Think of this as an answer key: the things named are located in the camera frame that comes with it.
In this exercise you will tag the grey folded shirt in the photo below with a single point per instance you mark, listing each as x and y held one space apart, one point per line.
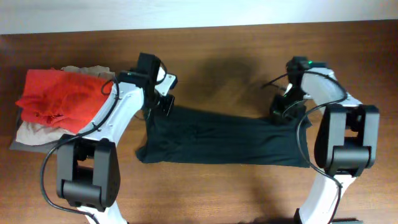
28 146

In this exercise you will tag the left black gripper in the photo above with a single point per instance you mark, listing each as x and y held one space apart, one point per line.
165 109

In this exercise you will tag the black Nike t-shirt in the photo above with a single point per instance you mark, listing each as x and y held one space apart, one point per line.
200 137

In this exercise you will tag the red folded shirt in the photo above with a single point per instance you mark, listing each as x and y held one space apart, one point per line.
61 99

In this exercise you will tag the beige folded shirt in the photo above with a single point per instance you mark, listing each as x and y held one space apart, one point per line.
56 102

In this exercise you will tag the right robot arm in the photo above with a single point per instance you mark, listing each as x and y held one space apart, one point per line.
346 142

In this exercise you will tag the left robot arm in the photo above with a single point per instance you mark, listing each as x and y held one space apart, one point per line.
88 175

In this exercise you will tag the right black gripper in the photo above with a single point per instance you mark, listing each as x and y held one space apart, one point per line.
278 112

